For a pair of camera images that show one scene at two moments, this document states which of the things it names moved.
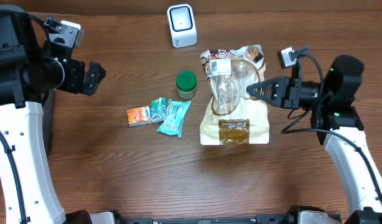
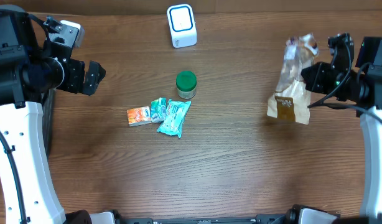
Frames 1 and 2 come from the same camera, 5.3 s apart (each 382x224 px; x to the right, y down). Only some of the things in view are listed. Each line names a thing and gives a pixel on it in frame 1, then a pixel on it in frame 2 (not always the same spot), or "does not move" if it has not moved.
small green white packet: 158,109 does not move
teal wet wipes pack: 176,112 does not move
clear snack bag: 231,116 to 291,99
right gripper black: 284,91 to 315,84
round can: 186,83 does not move
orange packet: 139,116 does not move
